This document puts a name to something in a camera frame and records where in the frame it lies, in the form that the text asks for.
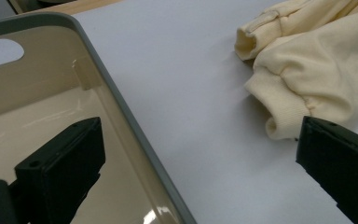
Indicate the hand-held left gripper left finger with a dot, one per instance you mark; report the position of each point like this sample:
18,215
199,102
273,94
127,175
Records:
65,168

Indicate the beige plastic bin grey rim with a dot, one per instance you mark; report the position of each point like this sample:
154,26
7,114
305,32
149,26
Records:
52,93

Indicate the cream sweatshirt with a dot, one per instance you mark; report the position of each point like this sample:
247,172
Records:
323,68

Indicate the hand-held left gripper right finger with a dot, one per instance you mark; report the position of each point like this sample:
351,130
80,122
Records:
345,161

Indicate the wooden table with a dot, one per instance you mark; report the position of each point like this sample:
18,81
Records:
74,6

